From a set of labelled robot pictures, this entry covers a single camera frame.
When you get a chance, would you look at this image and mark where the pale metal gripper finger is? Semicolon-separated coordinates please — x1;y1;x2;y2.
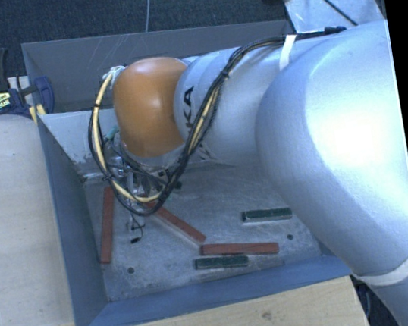
124;212;139;244
132;205;148;236

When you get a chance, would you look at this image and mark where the red-brown flat block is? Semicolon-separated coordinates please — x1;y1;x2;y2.
199;232;282;267
143;191;208;252
88;184;126;266

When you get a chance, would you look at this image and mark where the grey metal bin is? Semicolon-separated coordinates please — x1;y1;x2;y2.
20;0;357;326

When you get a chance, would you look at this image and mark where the dark green flat block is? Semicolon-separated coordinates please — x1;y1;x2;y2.
193;250;251;276
240;203;294;227

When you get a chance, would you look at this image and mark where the pale wood flat board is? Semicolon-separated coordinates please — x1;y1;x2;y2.
0;106;78;326

